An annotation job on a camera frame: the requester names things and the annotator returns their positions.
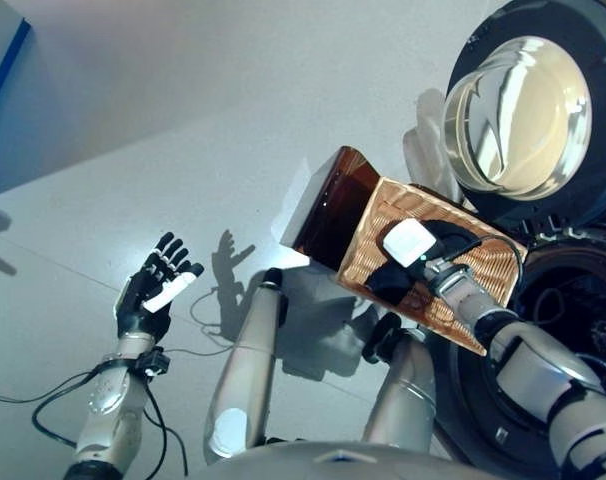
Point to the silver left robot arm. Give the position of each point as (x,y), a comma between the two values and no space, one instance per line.
(113,410)

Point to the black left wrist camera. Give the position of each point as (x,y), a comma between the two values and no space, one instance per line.
(153,361)

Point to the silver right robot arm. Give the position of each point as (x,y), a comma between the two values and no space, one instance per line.
(533,365)

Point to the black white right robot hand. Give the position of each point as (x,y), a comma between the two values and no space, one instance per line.
(408,242)

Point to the grey robot torso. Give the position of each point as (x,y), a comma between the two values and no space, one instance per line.
(333,462)

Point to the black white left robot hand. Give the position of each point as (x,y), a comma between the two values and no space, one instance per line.
(143,300)

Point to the wicker laundry basket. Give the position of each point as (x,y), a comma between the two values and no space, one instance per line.
(378,215)

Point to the brown translucent plastic stool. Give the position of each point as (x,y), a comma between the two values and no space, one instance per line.
(333,210)

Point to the black garment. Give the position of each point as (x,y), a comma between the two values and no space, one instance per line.
(390,285)

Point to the dark grey washing machine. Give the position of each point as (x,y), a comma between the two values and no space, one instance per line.
(483,415)

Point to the round glass washing machine door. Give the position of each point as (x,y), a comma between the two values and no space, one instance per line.
(603,165)

